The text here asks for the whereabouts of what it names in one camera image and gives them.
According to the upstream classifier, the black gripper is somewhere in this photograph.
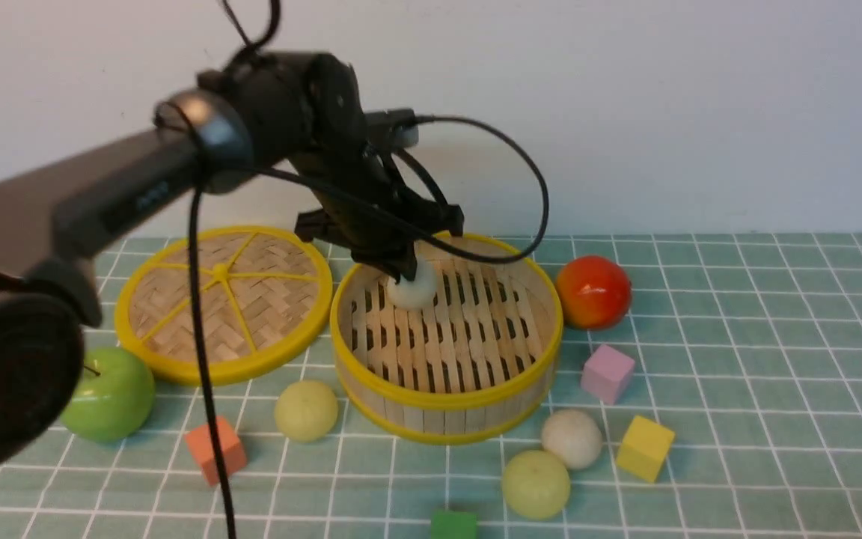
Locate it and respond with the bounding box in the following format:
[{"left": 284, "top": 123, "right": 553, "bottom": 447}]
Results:
[{"left": 285, "top": 142, "right": 465, "bottom": 282}]

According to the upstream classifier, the white bun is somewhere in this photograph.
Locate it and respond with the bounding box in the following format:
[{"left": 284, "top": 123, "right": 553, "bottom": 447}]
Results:
[
  {"left": 541, "top": 409, "right": 603, "bottom": 471},
  {"left": 385, "top": 258, "right": 438, "bottom": 311}
]

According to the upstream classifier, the pale green bun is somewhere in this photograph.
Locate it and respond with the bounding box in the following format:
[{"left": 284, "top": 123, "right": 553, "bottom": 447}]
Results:
[
  {"left": 501, "top": 449, "right": 572, "bottom": 520},
  {"left": 274, "top": 380, "right": 340, "bottom": 443}
]

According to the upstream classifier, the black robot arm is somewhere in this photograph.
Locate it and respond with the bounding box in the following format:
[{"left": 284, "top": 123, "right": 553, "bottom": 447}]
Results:
[{"left": 0, "top": 52, "right": 464, "bottom": 465}]

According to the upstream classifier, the bamboo steamer tray yellow rim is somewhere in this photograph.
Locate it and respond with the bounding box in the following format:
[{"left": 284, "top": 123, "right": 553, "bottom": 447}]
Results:
[{"left": 331, "top": 243, "right": 564, "bottom": 445}]

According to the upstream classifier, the woven bamboo steamer lid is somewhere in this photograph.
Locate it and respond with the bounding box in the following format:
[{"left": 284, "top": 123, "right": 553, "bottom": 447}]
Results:
[{"left": 114, "top": 226, "right": 333, "bottom": 386}]

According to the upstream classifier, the red orange tomato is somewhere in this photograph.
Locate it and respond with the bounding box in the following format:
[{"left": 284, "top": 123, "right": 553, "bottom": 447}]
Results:
[{"left": 555, "top": 255, "right": 632, "bottom": 331}]

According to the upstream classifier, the pink wooden cube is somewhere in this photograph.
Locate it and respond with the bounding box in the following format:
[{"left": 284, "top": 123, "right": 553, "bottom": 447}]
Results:
[{"left": 581, "top": 344, "right": 636, "bottom": 405}]

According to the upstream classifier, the green wooden cube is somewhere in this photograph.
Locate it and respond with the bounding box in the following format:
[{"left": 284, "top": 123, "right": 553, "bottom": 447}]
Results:
[{"left": 428, "top": 511, "right": 478, "bottom": 539}]

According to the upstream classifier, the orange wooden cube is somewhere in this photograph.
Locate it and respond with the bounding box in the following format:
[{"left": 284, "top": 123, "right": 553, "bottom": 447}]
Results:
[{"left": 184, "top": 415, "right": 248, "bottom": 487}]

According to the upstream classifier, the yellow wooden cube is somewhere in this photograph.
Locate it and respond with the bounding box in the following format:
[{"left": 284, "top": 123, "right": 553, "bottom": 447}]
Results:
[{"left": 616, "top": 415, "right": 675, "bottom": 484}]

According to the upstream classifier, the green apple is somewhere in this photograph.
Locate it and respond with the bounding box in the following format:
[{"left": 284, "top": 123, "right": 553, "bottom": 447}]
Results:
[{"left": 59, "top": 346, "right": 155, "bottom": 443}]

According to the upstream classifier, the green checkered tablecloth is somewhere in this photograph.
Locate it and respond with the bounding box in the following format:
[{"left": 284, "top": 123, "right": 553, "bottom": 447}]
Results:
[{"left": 0, "top": 233, "right": 862, "bottom": 539}]

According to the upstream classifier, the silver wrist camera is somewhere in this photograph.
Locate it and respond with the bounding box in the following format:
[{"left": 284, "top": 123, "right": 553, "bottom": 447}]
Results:
[{"left": 364, "top": 107, "right": 420, "bottom": 150}]

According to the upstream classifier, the black cable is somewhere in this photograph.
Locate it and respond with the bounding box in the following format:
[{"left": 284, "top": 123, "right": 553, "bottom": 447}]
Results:
[{"left": 154, "top": 0, "right": 551, "bottom": 539}]

